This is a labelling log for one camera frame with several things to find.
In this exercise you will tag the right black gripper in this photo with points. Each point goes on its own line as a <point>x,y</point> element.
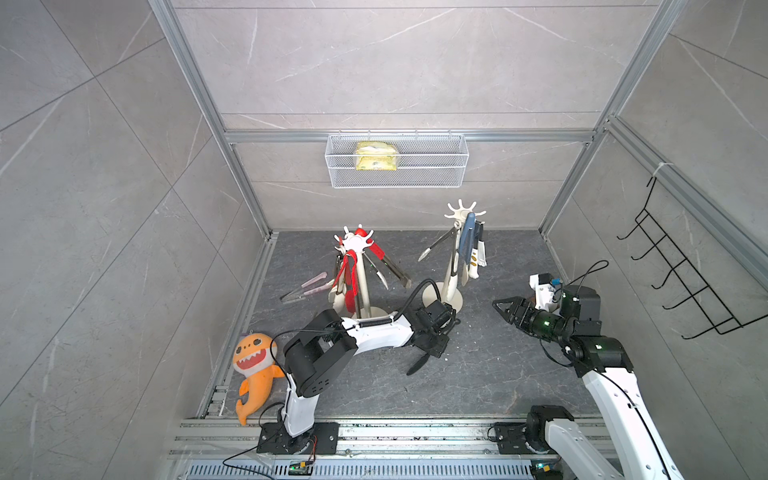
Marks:
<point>513,311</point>

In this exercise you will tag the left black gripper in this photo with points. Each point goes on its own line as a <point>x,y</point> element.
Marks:
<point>438,351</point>

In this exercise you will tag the black steel tongs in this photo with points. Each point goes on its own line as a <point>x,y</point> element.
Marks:
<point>419,364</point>

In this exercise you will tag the cream utensil stand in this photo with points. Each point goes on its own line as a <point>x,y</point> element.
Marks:
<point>353,242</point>
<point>449,287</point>

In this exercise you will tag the slim white tongs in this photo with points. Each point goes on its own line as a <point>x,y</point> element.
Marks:
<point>478,255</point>

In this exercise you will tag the blue handled cream tongs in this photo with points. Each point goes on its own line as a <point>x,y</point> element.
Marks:
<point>465,248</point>

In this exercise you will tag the steel tongs with ring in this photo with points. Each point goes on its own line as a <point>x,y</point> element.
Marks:
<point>436,242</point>

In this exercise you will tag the red sleeved steel tongs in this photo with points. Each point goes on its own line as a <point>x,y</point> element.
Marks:
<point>347,285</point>

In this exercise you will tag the long steel white tongs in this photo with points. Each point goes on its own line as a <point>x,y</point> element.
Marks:
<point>337,269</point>

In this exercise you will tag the red handled steel tongs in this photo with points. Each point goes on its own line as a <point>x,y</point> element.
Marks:
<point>371,245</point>

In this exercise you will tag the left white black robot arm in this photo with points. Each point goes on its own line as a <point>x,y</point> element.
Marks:
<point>319,352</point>

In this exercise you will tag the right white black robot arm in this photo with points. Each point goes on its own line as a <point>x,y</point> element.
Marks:
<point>603,365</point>

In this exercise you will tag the orange monster plush toy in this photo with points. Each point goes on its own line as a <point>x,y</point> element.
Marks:
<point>254,359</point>

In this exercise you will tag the yellow packet in basket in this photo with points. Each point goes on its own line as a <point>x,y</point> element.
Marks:
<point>376,156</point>

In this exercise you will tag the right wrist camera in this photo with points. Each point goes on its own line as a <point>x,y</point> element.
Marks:
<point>546,288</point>

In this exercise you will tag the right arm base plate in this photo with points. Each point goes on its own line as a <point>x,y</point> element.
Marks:
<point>512,438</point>

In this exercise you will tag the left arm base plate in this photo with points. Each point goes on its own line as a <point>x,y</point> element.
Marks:
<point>322,439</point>

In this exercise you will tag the white wire mesh basket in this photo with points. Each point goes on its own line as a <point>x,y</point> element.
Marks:
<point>413,160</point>

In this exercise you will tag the black wire wall hook rack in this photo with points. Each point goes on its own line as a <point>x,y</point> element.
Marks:
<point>698,291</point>

